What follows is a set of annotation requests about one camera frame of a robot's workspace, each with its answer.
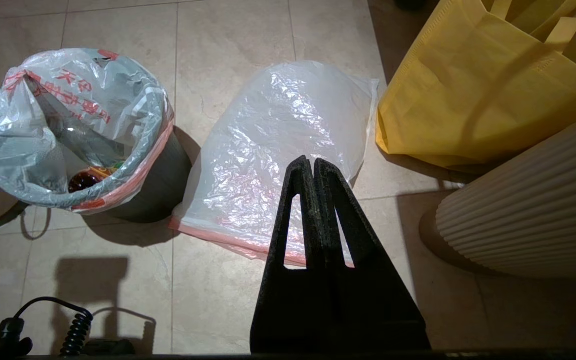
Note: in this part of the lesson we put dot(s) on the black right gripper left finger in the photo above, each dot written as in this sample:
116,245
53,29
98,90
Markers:
293,310

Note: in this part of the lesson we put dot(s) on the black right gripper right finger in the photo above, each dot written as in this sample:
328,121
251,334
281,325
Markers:
368,310

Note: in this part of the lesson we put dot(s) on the white red-printed used trash bag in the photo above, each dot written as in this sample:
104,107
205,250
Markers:
18,150

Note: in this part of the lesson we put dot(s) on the black trash bin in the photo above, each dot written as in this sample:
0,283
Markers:
163,185

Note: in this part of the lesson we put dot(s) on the clear pink-edged new trash bag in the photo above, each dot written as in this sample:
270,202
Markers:
278,125

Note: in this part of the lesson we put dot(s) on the yellow fabric tote bag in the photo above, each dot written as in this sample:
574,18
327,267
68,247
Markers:
468,100

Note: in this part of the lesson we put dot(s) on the brown bottle yellow-green label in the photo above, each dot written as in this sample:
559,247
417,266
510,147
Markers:
85,180

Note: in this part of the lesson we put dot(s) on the cream ribbed pedestal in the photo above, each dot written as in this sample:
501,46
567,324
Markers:
543,210

